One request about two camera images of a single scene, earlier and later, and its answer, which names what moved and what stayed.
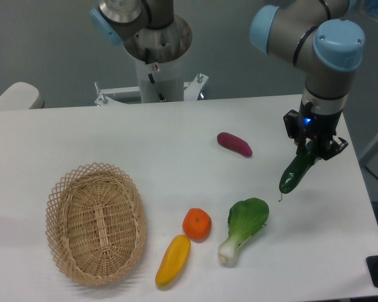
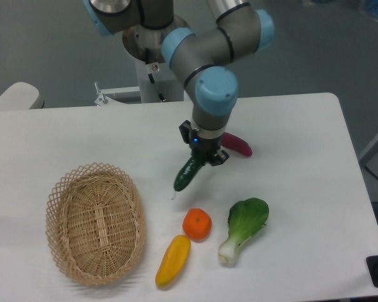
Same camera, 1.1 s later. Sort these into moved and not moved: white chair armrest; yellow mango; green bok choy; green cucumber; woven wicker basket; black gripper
Moved: green cucumber; black gripper
Not moved: woven wicker basket; yellow mango; green bok choy; white chair armrest
